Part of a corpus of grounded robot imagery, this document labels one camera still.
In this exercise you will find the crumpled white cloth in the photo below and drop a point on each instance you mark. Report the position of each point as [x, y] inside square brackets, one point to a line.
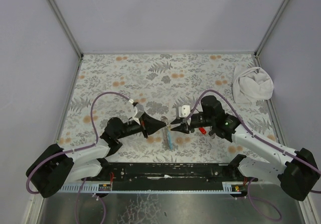
[251, 85]

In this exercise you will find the white slotted cable duct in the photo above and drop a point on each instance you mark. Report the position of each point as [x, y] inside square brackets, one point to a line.
[155, 186]

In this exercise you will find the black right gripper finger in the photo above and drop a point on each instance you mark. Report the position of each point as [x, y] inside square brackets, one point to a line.
[182, 129]
[177, 121]

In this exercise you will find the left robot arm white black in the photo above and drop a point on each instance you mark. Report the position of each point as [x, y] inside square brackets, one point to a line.
[57, 166]

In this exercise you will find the key with red tag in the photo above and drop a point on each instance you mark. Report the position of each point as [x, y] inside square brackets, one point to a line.
[202, 130]

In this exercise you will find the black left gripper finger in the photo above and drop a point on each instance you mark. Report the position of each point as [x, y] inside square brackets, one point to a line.
[149, 130]
[152, 123]

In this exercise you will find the aluminium frame post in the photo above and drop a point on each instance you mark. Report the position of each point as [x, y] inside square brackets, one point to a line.
[271, 27]
[62, 22]

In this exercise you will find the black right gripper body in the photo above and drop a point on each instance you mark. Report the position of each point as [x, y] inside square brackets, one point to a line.
[187, 124]

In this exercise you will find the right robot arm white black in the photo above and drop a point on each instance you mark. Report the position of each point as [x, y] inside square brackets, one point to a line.
[296, 172]

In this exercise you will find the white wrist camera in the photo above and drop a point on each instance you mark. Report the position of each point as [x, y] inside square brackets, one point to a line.
[183, 111]
[138, 111]

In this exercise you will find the aluminium frame right post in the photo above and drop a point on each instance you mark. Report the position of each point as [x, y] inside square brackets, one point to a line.
[271, 27]

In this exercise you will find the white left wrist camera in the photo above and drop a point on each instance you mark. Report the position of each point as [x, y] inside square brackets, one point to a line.
[138, 111]

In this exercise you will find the aluminium frame left post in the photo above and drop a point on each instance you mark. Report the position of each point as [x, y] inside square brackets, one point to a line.
[62, 22]

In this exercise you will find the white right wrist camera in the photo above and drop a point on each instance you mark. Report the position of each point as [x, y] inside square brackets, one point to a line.
[183, 111]

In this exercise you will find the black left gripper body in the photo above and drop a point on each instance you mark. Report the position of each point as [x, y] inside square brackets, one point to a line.
[144, 125]

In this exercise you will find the floral patterned table mat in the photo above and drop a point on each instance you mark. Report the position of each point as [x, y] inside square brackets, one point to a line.
[161, 83]

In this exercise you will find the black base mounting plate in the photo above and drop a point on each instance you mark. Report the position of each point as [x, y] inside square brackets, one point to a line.
[126, 171]

